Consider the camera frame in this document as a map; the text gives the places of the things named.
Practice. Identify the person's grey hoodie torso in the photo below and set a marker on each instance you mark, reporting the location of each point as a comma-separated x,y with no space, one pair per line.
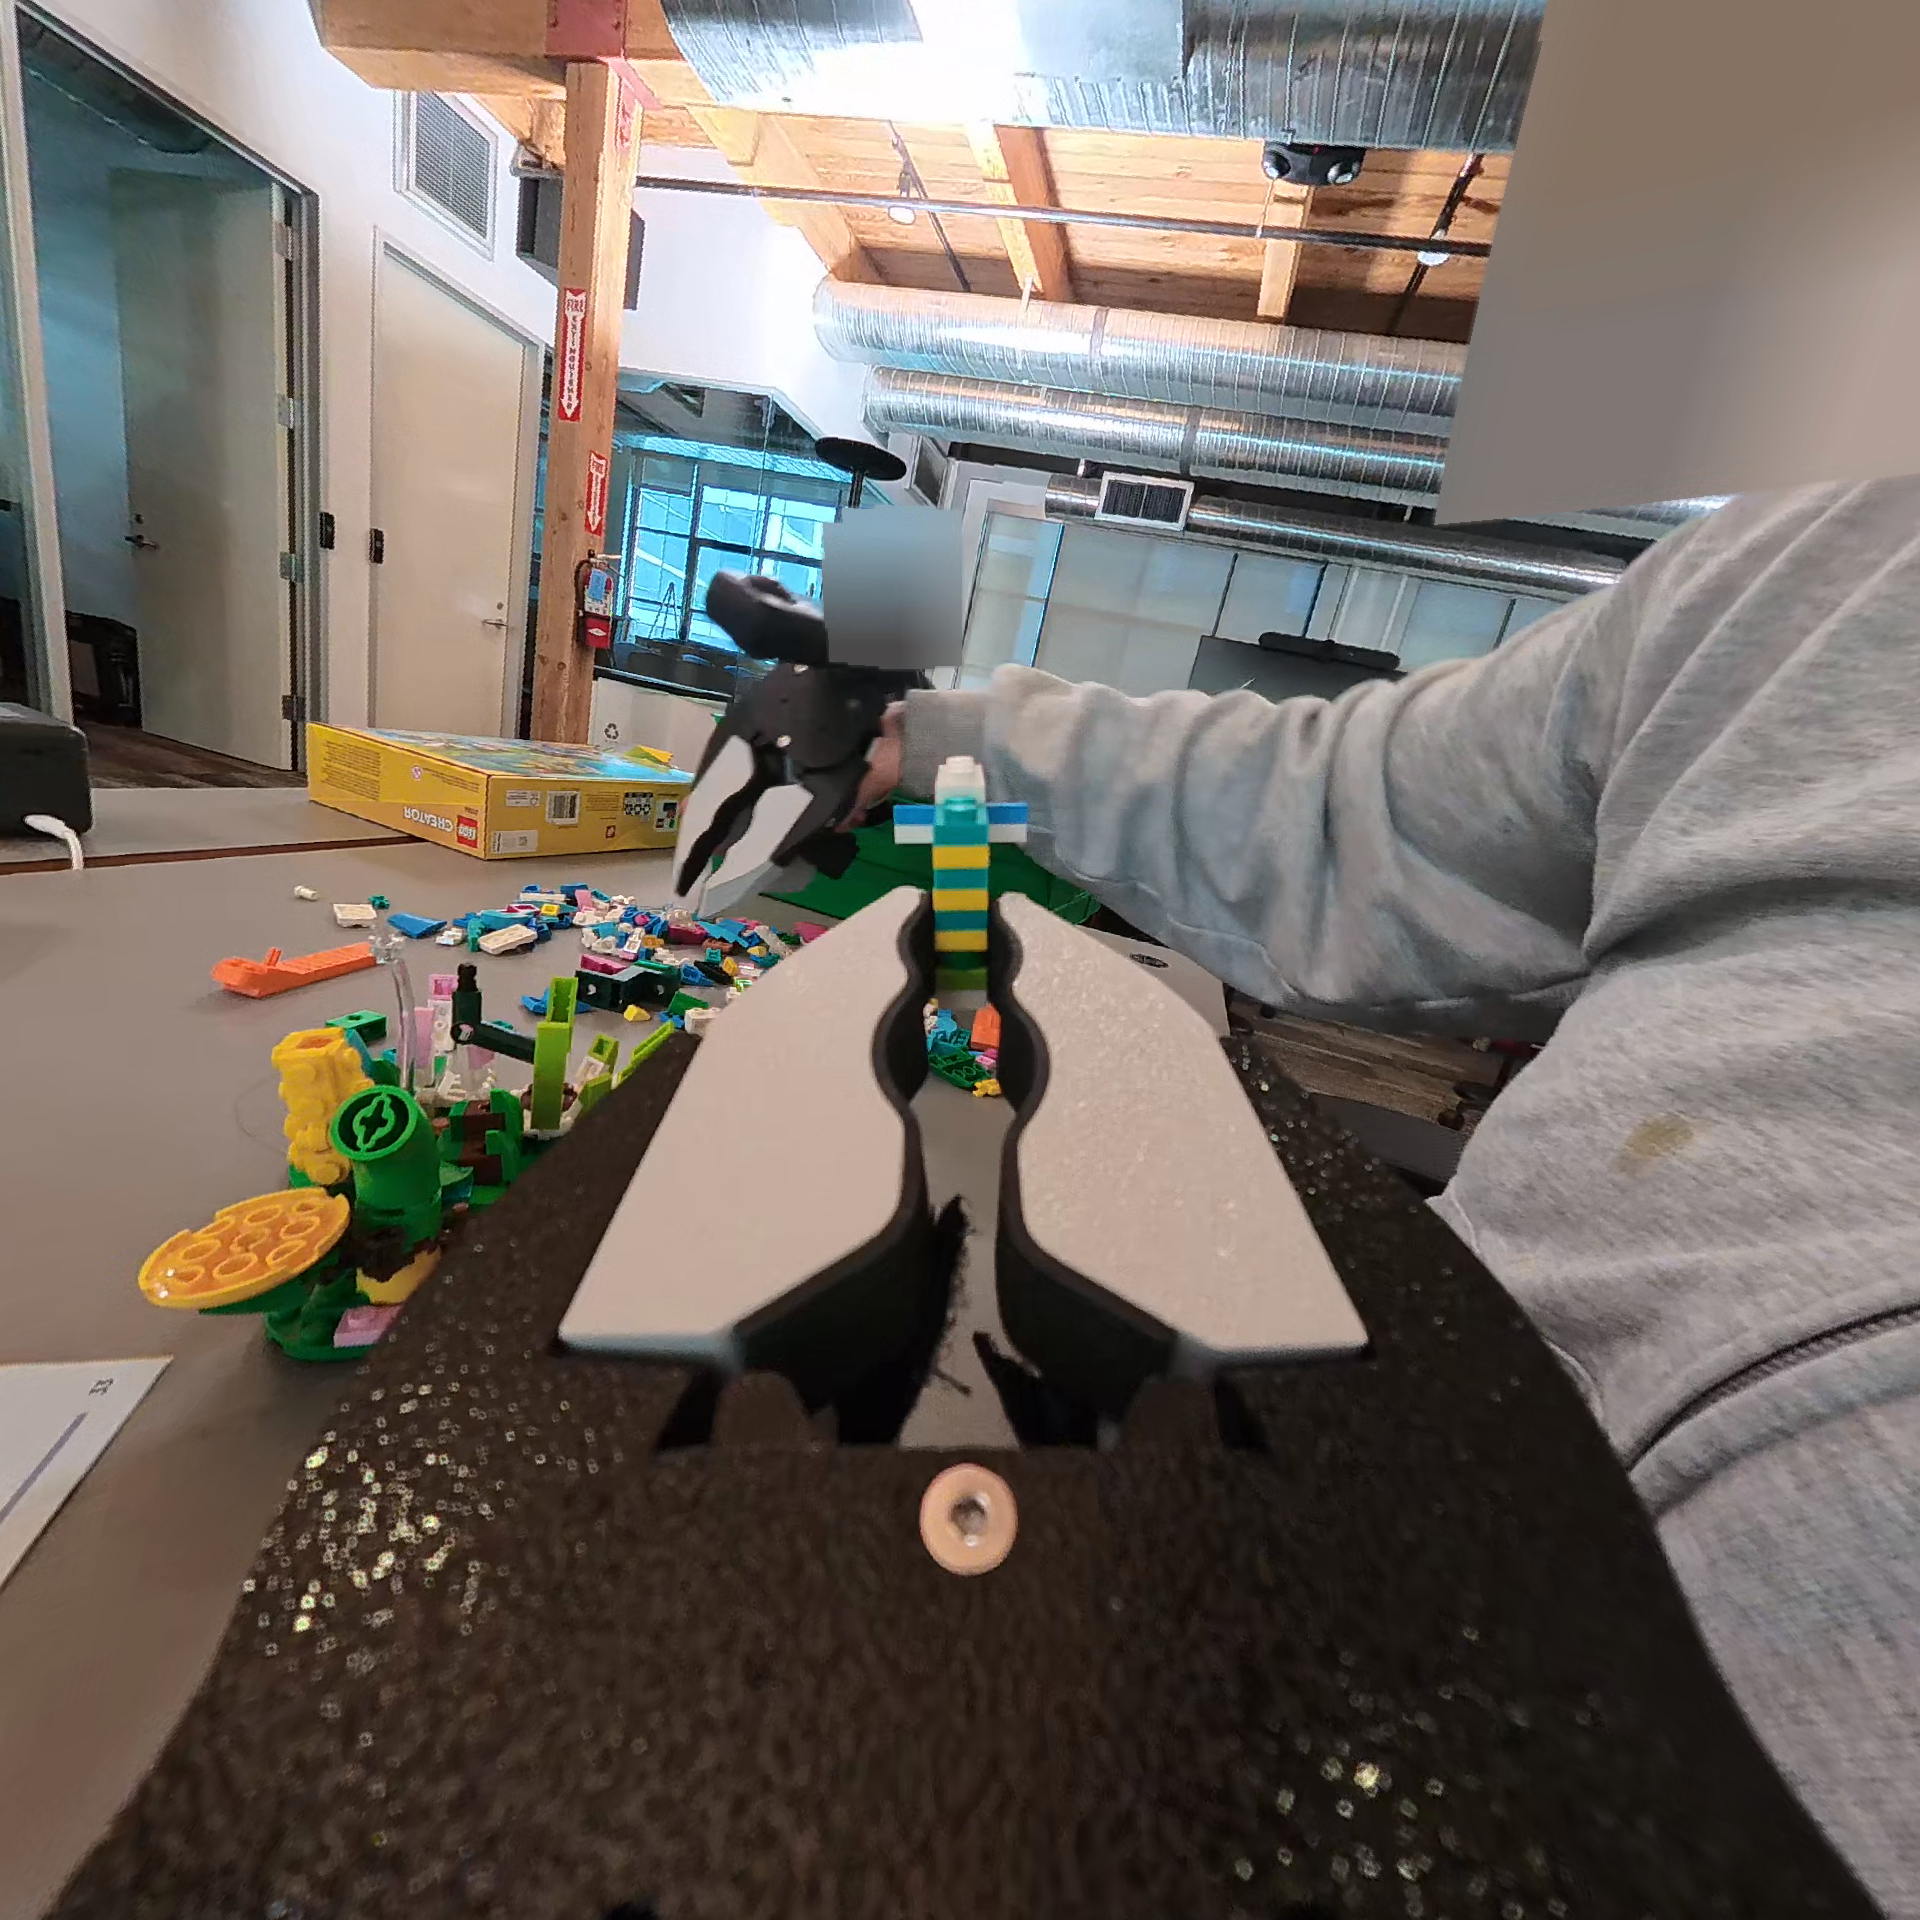
1740,1349

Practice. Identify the black wall screen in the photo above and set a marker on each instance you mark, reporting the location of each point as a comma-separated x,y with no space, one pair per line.
1300,663

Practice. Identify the yellow cardboard box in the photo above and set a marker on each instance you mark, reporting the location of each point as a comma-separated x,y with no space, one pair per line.
481,788

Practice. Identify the striped toy brick tower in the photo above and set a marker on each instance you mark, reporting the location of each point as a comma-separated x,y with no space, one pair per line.
960,862

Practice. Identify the glass door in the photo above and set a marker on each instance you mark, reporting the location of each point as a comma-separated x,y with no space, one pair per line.
165,452

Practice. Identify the person's right forearm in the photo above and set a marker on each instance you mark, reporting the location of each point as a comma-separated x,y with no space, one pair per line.
1319,811

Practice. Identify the silver ventilation duct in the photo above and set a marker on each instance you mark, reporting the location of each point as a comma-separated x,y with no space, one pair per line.
1142,347

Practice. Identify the red fire extinguisher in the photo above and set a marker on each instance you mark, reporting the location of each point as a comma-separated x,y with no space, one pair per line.
600,599

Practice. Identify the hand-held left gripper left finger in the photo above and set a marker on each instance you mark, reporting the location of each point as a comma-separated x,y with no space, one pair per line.
750,1156

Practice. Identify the black ceiling camera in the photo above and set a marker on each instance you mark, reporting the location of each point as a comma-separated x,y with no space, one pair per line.
1313,163

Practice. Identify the white wall vent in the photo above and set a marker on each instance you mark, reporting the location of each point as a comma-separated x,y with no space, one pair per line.
450,163

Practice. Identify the heap of loose toy bricks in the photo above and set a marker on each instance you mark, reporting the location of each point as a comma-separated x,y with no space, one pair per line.
629,939

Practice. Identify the white instruction sheet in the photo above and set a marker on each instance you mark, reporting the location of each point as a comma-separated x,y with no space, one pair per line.
66,1441

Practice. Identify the person's right hand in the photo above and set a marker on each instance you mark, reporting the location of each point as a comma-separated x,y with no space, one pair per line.
893,743

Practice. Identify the green toy baseplate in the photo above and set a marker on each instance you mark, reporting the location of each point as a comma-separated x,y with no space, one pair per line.
901,896

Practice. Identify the white door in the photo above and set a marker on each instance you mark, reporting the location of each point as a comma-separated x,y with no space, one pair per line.
450,510

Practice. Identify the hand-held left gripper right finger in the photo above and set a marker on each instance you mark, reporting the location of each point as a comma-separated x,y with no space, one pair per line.
1154,1156

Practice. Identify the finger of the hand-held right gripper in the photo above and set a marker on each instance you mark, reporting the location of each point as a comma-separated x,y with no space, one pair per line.
773,856
717,819

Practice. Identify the wooden post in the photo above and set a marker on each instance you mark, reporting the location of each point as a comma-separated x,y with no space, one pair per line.
586,405

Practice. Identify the toy brick flower model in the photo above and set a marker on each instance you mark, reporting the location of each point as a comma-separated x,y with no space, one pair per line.
383,1156

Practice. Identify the orange brick separator tool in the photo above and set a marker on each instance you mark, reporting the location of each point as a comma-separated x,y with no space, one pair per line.
293,971

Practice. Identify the black device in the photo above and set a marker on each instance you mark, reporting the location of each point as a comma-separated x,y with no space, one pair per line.
38,765

